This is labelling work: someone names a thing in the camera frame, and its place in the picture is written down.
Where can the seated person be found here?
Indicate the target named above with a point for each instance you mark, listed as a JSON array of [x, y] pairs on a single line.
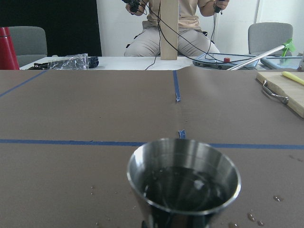
[[191, 40]]

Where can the steel double jigger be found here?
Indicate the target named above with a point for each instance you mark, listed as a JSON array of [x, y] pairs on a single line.
[[180, 183]]

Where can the grey office chair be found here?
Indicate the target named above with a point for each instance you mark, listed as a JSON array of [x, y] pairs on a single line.
[[265, 36], [30, 43]]

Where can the metal rod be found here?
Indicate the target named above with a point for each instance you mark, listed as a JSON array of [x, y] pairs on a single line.
[[236, 67]]

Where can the wooden cutting board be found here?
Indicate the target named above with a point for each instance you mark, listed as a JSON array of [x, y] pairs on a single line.
[[283, 86]]

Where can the wooden post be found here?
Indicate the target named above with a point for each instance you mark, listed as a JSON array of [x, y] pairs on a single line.
[[169, 29]]

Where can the red metal bottle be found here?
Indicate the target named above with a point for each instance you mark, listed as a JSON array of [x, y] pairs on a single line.
[[8, 58]]

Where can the blue teach pendant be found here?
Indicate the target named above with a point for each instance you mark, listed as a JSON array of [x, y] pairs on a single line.
[[281, 62], [220, 61]]

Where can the clear plastic bag with parts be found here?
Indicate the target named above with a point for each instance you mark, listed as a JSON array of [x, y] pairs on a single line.
[[71, 62]]

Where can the yellow plastic knife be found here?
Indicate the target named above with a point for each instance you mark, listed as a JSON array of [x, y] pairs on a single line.
[[293, 77]]

